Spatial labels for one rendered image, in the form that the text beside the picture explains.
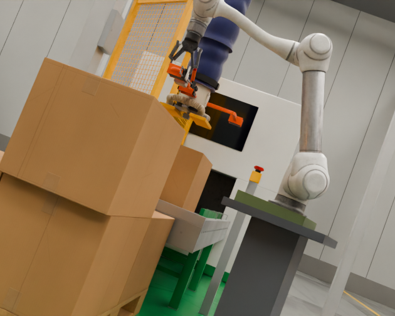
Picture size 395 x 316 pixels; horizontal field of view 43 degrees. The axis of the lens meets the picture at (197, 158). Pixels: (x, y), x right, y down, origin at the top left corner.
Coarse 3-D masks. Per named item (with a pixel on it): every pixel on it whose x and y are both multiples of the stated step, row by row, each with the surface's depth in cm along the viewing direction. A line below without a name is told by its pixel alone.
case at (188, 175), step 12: (180, 156) 292; (192, 156) 291; (204, 156) 299; (180, 168) 291; (192, 168) 290; (204, 168) 317; (168, 180) 291; (180, 180) 290; (192, 180) 290; (204, 180) 338; (168, 192) 290; (180, 192) 290; (192, 192) 306; (180, 204) 289; (192, 204) 326
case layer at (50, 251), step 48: (0, 192) 164; (48, 192) 162; (0, 240) 162; (48, 240) 160; (96, 240) 158; (144, 240) 219; (0, 288) 160; (48, 288) 158; (96, 288) 172; (144, 288) 263
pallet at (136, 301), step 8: (136, 296) 248; (144, 296) 271; (120, 304) 219; (128, 304) 259; (136, 304) 259; (0, 312) 159; (8, 312) 158; (104, 312) 197; (112, 312) 210; (120, 312) 251; (128, 312) 257; (136, 312) 264
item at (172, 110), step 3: (162, 102) 290; (165, 105) 290; (168, 105) 289; (171, 105) 289; (168, 108) 294; (171, 108) 289; (174, 108) 289; (168, 111) 306; (171, 111) 300; (174, 111) 294; (177, 111) 298; (171, 114) 317; (174, 114) 310; (177, 114) 304; (180, 114) 308; (177, 117) 321; (180, 117) 316
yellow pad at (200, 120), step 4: (192, 116) 287; (196, 116) 287; (200, 116) 287; (196, 120) 299; (200, 120) 291; (204, 120) 286; (196, 124) 319; (200, 124) 311; (204, 124) 302; (208, 124) 302; (208, 128) 314
